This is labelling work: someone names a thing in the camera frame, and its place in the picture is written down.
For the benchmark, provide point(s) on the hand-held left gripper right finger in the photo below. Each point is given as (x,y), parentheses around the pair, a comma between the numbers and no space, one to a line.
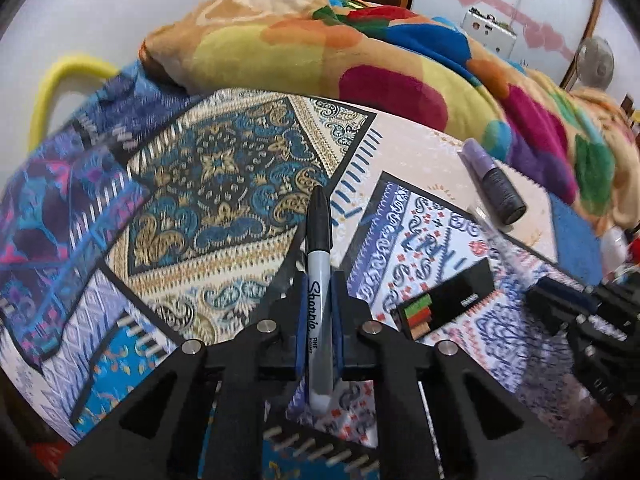
(336,330)

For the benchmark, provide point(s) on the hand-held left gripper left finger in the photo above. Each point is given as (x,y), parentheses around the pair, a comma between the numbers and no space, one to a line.
(301,325)

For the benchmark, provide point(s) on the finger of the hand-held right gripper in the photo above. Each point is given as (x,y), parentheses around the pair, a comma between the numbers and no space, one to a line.
(562,300)
(617,305)

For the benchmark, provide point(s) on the black marker pen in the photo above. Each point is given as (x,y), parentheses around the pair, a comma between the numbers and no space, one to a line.
(318,260)

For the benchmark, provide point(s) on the white lotion bottle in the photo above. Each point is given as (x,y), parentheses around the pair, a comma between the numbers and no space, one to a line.
(615,249)

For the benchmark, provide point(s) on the clear thin pen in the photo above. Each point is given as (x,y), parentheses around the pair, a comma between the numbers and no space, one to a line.
(495,235)

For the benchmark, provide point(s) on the black colour palette box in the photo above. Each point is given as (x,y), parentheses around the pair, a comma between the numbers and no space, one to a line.
(447,302)

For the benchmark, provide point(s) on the purple spray bottle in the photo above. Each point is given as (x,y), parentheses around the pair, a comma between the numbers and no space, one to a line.
(492,185)

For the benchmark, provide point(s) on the patterned patchwork bed sheet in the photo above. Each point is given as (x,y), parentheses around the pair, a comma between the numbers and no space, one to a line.
(210,175)

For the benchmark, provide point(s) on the standing electric fan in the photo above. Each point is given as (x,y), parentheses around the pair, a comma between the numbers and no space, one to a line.
(595,62)

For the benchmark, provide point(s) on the white perforated box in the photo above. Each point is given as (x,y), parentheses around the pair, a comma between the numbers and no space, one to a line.
(487,30)

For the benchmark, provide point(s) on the colourful spotted blanket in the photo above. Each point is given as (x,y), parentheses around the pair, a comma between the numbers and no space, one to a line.
(280,45)

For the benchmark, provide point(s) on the yellow foam tube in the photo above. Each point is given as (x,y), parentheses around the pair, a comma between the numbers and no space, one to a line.
(42,95)

